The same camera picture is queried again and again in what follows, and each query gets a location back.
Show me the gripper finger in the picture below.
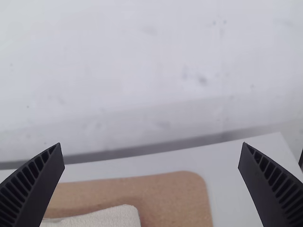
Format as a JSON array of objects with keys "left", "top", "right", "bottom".
[
  {"left": 237, "top": 141, "right": 303, "bottom": 227},
  {"left": 0, "top": 142, "right": 65, "bottom": 227}
]

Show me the cork mat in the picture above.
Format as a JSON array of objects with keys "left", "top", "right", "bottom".
[{"left": 44, "top": 170, "right": 213, "bottom": 227}]

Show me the pale towel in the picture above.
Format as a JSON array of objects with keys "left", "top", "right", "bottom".
[{"left": 40, "top": 204, "right": 142, "bottom": 227}]

